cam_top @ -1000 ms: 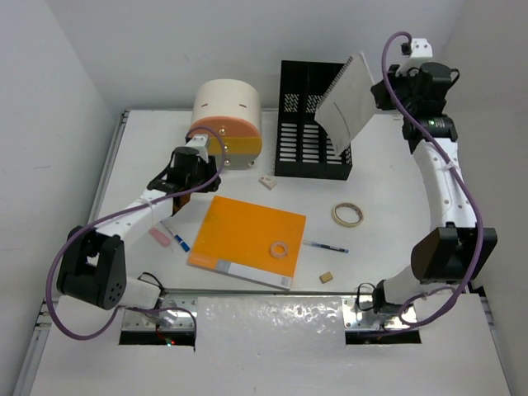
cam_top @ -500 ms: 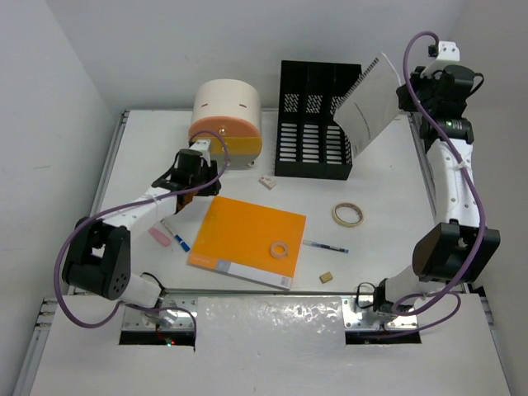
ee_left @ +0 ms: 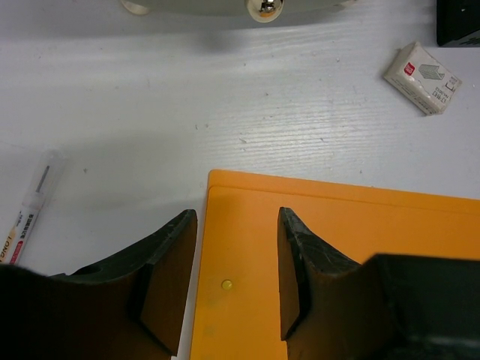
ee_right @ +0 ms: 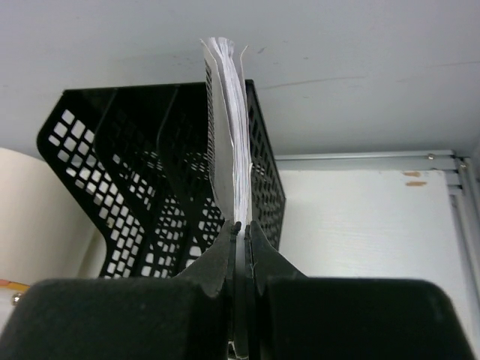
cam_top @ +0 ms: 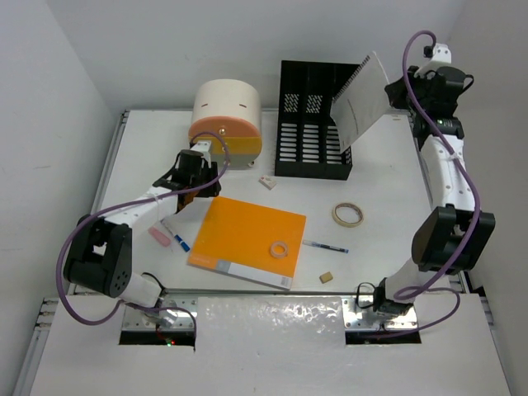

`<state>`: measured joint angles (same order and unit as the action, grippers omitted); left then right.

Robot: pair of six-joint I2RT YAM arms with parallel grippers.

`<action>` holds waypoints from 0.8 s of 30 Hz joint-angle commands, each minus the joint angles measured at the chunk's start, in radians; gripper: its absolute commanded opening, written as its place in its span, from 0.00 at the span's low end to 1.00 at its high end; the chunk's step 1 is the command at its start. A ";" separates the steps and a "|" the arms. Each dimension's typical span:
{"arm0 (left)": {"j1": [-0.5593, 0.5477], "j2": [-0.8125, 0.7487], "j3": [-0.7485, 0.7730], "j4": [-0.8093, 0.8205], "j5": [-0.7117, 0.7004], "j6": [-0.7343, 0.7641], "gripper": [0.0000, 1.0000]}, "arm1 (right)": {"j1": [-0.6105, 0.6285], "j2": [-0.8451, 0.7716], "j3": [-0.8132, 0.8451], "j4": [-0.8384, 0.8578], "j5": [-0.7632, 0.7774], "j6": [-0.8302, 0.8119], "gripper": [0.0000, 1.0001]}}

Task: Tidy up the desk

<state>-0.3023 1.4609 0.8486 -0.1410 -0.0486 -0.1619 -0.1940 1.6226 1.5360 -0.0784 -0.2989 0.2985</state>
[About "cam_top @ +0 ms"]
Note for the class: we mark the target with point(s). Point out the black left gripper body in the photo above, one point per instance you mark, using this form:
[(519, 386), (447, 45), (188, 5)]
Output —
[(206, 176)]

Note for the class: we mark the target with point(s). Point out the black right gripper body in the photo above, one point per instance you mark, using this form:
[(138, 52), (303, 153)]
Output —
[(421, 85)]

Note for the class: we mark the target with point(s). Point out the white spiral manual booklet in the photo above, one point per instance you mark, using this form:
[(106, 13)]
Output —
[(361, 101)]

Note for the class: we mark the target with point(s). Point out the cream round drawer cabinet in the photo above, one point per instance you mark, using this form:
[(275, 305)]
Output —
[(232, 109)]

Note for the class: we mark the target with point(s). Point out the orange notebook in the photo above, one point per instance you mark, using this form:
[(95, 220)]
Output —
[(235, 239)]

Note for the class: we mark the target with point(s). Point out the black mesh file organizer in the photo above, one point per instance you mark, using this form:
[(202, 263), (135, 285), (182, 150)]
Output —
[(307, 144)]

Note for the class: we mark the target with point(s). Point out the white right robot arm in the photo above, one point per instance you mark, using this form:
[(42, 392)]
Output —
[(453, 236)]

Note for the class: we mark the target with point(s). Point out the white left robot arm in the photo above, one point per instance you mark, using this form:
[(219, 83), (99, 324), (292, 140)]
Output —
[(100, 257)]

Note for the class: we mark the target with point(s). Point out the white blue marker pen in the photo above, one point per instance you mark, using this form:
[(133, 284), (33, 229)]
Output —
[(185, 247)]

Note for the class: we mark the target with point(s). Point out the pink eraser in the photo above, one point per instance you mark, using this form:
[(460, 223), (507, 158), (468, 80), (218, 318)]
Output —
[(160, 237)]

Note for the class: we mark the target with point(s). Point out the clear tape roll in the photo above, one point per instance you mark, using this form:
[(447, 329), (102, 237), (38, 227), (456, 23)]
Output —
[(279, 249)]

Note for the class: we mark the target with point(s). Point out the beige masking tape roll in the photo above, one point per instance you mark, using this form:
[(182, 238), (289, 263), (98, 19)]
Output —
[(347, 214)]

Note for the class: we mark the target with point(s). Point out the blue gel pen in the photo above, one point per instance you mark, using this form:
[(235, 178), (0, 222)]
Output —
[(325, 246)]

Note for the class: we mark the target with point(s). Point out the tan eraser block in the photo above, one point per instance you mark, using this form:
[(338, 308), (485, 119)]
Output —
[(326, 277)]

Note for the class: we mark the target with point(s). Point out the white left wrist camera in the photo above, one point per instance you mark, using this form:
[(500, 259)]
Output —
[(204, 147)]

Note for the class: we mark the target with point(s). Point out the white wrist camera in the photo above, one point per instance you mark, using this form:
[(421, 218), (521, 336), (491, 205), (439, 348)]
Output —
[(204, 147), (437, 56)]

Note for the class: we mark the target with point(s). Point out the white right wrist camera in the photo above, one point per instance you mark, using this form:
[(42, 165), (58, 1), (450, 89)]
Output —
[(437, 56)]

